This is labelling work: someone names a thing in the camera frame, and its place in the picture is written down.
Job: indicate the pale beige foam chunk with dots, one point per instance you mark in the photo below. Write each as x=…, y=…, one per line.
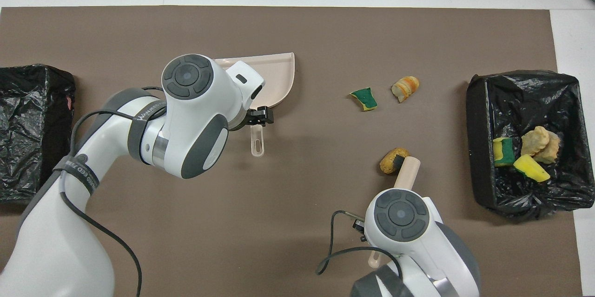
x=533, y=141
x=553, y=148

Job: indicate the beige plastic dustpan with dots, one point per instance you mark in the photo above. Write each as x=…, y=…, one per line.
x=274, y=78

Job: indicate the brown paper table mat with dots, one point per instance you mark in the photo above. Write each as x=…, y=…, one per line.
x=372, y=32

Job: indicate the orange striped croissant piece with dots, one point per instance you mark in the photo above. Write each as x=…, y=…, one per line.
x=405, y=88

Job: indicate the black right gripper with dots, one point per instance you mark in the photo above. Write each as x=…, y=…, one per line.
x=359, y=229

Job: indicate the notched yellow green-backed sponge piece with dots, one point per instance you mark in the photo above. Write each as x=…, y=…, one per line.
x=531, y=168

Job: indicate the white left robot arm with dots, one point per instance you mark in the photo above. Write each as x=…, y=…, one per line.
x=46, y=250

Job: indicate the small green yellow sponge wedge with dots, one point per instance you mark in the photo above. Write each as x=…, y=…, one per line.
x=365, y=98

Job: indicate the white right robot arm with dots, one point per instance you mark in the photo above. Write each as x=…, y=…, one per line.
x=418, y=241

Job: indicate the beige hand brush black bristles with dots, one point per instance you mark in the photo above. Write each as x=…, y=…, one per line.
x=409, y=171

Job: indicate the black bag lined bin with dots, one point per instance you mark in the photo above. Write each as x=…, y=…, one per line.
x=28, y=102
x=520, y=102

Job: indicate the golden brown bread roll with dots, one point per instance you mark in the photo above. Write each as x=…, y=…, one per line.
x=388, y=162

